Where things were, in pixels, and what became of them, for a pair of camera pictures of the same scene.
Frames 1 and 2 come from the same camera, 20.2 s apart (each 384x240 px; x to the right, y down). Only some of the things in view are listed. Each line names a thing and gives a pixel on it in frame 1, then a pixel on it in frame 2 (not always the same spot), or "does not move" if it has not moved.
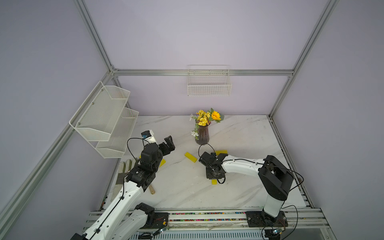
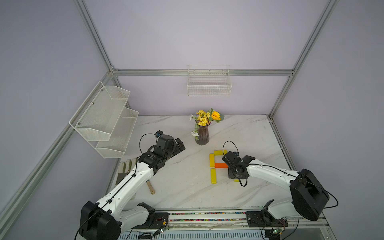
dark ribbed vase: x=203 y=136 does not move
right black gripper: x=210 y=176 to x=230 y=175
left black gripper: x=168 y=144 to x=177 y=150
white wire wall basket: x=209 y=80 does not move
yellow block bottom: x=218 y=152 does not move
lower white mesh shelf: x=115 y=147 does not move
